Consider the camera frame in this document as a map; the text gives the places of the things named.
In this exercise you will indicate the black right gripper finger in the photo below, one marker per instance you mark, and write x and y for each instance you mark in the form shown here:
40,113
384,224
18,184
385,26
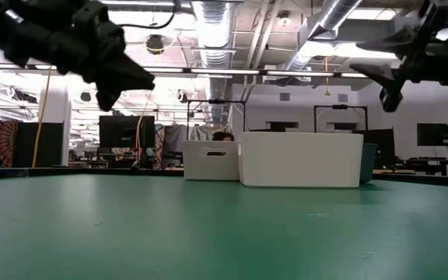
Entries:
395,39
379,74

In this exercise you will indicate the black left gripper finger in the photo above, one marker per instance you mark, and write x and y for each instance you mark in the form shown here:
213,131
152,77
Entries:
109,100
130,78

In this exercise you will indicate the blue plastic basket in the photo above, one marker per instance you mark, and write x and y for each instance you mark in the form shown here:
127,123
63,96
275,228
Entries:
368,163

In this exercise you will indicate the clear plastic bin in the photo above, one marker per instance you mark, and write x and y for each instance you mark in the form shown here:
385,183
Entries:
210,167

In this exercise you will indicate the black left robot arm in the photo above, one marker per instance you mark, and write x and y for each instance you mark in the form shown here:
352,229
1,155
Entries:
22,35

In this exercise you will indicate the black monitor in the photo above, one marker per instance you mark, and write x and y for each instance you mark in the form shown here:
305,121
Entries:
124,131

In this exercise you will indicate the black ceiling dome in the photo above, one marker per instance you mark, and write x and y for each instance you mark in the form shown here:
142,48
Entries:
155,44

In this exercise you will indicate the dark desk monitor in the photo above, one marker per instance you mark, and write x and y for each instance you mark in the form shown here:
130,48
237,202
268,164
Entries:
383,145

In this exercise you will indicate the black panel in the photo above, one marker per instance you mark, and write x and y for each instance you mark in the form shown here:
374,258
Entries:
39,144

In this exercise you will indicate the long ceiling light strip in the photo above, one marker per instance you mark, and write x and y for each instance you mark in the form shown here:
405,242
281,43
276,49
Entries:
224,71

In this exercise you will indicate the brown object with strands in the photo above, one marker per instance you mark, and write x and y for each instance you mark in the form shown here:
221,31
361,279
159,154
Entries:
223,136

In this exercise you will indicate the large white upturned basket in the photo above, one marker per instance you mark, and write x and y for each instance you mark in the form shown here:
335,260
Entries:
299,159

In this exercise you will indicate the green table mat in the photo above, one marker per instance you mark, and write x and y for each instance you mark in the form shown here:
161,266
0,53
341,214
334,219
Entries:
208,233

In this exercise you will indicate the smooth silver ceiling duct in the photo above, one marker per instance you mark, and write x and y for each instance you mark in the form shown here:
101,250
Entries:
325,23

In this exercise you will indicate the wall mounted dark screen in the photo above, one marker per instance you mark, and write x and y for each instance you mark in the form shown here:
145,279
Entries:
434,134

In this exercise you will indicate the ribbed silver ceiling duct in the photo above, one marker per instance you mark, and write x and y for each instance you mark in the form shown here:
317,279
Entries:
213,23

